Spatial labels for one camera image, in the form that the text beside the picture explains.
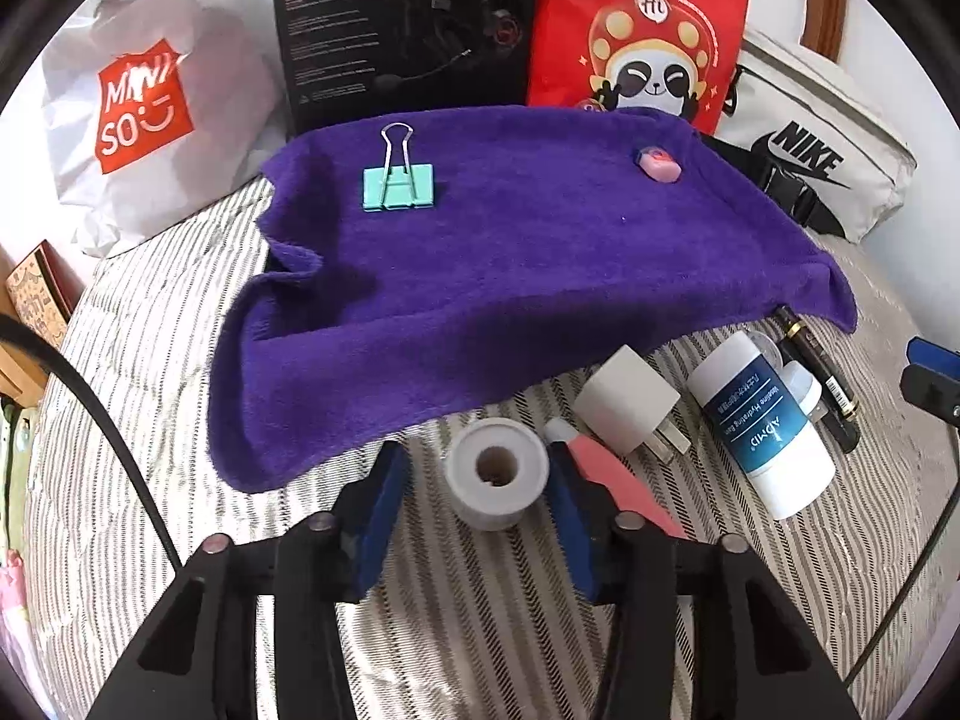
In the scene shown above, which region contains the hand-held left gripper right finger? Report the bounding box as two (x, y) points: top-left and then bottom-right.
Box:
(546, 441), (863, 720)

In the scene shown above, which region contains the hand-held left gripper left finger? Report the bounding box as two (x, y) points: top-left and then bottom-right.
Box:
(86, 441), (412, 720)

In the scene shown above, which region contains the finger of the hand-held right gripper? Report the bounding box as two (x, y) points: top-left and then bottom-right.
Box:
(900, 336), (960, 428)

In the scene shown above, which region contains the white tape roll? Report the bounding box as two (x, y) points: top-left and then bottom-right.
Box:
(444, 418), (554, 533)

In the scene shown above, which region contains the black gold cosmetic tube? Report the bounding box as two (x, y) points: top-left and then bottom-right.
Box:
(772, 305), (862, 455)

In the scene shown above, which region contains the black tube white round cap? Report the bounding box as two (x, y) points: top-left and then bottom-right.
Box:
(780, 360), (826, 428)

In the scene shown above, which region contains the white charger plug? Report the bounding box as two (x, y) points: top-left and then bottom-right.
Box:
(574, 345), (692, 462)

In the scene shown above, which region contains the white tube blue label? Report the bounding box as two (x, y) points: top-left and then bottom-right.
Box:
(688, 331), (837, 521)

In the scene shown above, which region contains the purple towel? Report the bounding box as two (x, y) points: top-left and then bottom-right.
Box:
(206, 106), (858, 494)

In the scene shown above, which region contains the striped bedsheet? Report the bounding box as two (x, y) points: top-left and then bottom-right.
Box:
(22, 180), (953, 720)

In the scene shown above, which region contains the white waist bag black logo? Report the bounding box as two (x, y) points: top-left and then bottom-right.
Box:
(705, 30), (917, 245)

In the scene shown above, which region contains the teal binder clip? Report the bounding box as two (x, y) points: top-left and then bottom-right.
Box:
(363, 122), (437, 211)

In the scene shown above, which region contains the pink eraser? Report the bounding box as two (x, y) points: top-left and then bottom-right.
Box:
(636, 145), (682, 184)

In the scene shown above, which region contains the wooden furniture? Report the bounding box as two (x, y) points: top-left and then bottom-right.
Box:
(0, 341), (50, 400)

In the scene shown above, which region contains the patterned wooden box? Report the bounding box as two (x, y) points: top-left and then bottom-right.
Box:
(6, 240), (85, 350)

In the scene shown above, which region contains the red panda paper bag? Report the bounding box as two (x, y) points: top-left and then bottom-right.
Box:
(525, 0), (753, 136)

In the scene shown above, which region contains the black cardboard box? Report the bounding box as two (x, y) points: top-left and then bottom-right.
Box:
(270, 0), (542, 140)

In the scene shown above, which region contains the white shopping bag red logo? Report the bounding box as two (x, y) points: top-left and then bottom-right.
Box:
(41, 0), (290, 260)

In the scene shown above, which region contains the black cable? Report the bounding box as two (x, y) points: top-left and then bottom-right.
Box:
(844, 424), (960, 687)
(0, 315), (185, 567)

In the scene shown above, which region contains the wooden door frame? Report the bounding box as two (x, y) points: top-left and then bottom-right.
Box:
(799, 0), (850, 61)

